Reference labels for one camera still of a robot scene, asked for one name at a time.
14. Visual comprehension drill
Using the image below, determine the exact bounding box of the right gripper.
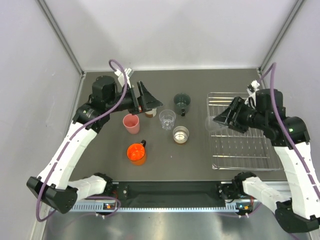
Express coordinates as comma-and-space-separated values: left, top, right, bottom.
214, 96, 267, 133

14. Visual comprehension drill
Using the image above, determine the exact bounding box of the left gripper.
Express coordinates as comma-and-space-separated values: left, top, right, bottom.
105, 80, 163, 115

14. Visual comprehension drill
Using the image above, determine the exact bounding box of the small clear plastic cup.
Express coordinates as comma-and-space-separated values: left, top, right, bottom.
204, 116, 228, 133

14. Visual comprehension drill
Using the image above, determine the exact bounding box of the large clear plastic tumbler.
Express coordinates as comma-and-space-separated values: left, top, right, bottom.
159, 109, 176, 130

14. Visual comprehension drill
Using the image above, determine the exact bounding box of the pink plastic cup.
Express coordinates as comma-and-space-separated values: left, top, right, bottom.
122, 114, 140, 135

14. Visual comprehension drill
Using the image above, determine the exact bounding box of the dark green mug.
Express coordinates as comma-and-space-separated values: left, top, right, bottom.
173, 93, 191, 117

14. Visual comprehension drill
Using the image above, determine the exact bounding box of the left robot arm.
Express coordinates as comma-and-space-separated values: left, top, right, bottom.
26, 75, 163, 214

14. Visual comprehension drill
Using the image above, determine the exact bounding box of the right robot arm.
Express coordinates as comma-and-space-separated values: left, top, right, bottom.
211, 89, 320, 233

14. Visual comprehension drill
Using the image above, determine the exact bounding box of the steel cup back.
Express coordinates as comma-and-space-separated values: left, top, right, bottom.
144, 108, 157, 118

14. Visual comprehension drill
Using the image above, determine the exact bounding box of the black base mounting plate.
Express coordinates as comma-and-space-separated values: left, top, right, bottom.
84, 181, 253, 208

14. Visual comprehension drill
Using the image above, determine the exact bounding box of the wire dish rack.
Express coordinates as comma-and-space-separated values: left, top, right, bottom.
206, 91, 285, 172

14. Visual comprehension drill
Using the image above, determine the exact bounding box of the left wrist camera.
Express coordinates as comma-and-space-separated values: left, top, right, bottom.
114, 67, 135, 88

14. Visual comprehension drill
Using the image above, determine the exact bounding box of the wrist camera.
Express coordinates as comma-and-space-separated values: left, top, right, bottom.
114, 67, 135, 88
245, 80, 260, 109

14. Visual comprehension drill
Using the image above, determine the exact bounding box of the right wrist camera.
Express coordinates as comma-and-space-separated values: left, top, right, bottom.
245, 80, 260, 109

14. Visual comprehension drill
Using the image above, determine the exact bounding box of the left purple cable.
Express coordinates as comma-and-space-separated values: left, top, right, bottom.
35, 58, 131, 223

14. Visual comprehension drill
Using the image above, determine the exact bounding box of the slotted cable duct rail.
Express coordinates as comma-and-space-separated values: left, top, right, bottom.
69, 200, 254, 213

